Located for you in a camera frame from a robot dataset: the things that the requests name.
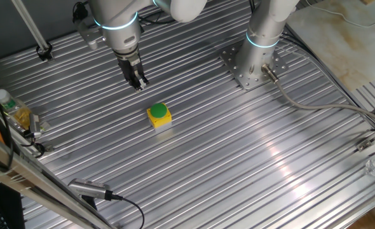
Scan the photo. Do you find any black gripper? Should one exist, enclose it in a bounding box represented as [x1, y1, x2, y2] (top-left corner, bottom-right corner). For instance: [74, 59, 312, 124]
[114, 50, 150, 92]

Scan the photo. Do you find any yellow box green push button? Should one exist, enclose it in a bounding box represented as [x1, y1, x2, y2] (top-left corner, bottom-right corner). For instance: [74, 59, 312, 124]
[146, 102, 173, 133]

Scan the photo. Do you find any slanted aluminium pole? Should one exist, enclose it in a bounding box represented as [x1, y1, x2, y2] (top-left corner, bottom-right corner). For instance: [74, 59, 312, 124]
[11, 0, 50, 52]

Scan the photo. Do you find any bottle with yellow liquid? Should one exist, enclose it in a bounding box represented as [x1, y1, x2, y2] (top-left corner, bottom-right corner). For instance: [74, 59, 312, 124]
[0, 88, 32, 130]

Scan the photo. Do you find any beige marbled board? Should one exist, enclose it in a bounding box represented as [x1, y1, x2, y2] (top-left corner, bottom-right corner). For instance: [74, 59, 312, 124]
[285, 0, 375, 93]

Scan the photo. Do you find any aluminium corner bar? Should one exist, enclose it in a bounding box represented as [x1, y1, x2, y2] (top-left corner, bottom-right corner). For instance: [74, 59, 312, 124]
[356, 122, 375, 153]

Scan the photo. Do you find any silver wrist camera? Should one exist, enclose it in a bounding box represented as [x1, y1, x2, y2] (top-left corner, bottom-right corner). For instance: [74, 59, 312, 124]
[78, 20, 106, 51]

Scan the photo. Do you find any black cable strap knot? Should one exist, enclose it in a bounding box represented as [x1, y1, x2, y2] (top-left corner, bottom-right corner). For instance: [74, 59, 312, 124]
[72, 1, 89, 24]

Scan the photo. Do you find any pole clamp with black ring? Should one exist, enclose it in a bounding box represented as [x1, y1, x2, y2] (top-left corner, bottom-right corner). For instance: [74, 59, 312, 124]
[36, 42, 54, 62]

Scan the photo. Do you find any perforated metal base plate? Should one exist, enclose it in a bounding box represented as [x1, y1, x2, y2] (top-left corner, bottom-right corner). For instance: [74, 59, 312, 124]
[219, 41, 289, 92]

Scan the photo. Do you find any small silver camera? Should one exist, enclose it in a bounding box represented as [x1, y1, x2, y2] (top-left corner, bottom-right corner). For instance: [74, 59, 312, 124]
[28, 113, 43, 140]

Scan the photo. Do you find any silver finned camera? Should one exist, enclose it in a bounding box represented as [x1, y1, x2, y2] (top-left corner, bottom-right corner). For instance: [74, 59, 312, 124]
[67, 177, 124, 202]

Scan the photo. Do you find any black camera cable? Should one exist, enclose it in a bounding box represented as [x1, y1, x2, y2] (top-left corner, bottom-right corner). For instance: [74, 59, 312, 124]
[111, 194, 146, 229]

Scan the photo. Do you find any aluminium frame beam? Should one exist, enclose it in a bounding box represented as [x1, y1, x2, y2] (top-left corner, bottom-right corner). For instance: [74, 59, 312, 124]
[0, 127, 118, 229]

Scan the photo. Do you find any grey cable with metal connector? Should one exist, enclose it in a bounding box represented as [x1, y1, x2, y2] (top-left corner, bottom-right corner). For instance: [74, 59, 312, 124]
[261, 63, 375, 127]

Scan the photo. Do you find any black looping base cable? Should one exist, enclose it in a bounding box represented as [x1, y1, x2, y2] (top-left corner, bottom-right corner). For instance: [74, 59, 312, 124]
[279, 30, 375, 131]

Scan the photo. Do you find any white cable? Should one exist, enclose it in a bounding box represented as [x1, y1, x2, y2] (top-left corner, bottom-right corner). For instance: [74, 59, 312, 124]
[304, 0, 375, 29]

